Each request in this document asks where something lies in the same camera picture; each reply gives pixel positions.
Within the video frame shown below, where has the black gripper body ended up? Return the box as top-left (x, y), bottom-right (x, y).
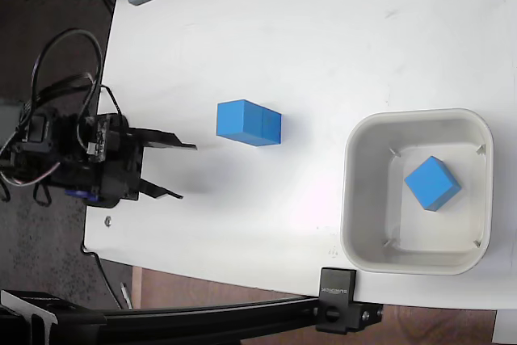
top-left (94, 112), bottom-right (145, 202)

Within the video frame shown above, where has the thick black looped cable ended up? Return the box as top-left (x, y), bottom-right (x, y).
top-left (29, 28), bottom-right (104, 120)

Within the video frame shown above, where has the small camera circuit board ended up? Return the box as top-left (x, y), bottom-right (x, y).
top-left (85, 114), bottom-right (118, 162)

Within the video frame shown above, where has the white square plastic bin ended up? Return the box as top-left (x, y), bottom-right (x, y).
top-left (340, 107), bottom-right (494, 276)

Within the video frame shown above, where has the small black wire loop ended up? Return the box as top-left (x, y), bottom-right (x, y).
top-left (32, 183), bottom-right (53, 206)

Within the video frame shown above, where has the black stand bracket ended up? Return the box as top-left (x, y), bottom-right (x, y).
top-left (0, 288), bottom-right (108, 345)

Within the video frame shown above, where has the black stand boom bar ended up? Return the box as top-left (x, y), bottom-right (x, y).
top-left (100, 295), bottom-right (323, 343)

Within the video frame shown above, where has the blue cube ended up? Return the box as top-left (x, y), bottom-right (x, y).
top-left (404, 155), bottom-right (463, 213)
top-left (216, 99), bottom-right (266, 146)
top-left (261, 106), bottom-right (283, 148)

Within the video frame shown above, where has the black cable below table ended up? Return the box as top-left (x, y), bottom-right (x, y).
top-left (82, 245), bottom-right (123, 310)

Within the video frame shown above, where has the blue base servo part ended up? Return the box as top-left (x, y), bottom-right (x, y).
top-left (65, 187), bottom-right (101, 205)

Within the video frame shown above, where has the thin black cable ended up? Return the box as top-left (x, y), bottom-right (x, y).
top-left (99, 85), bottom-right (124, 119)

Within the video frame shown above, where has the black table clamp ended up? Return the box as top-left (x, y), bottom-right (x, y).
top-left (315, 267), bottom-right (384, 334)

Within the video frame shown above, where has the black six-joint robot arm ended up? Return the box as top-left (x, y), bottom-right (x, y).
top-left (0, 103), bottom-right (100, 201)

